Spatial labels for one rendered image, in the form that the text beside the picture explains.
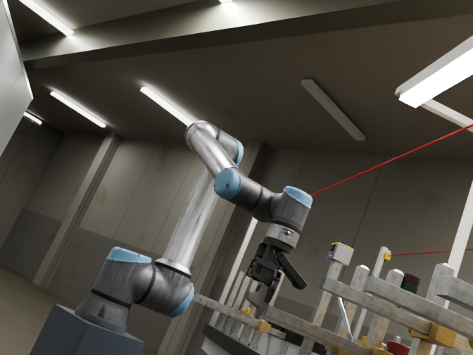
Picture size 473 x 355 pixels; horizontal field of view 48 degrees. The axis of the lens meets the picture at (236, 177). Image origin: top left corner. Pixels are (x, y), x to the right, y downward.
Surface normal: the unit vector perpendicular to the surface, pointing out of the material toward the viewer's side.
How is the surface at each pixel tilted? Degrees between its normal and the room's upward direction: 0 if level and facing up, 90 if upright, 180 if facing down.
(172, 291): 88
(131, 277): 90
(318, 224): 90
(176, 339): 90
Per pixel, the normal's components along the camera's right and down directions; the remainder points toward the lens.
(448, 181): -0.62, -0.44
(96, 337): 0.68, 0.10
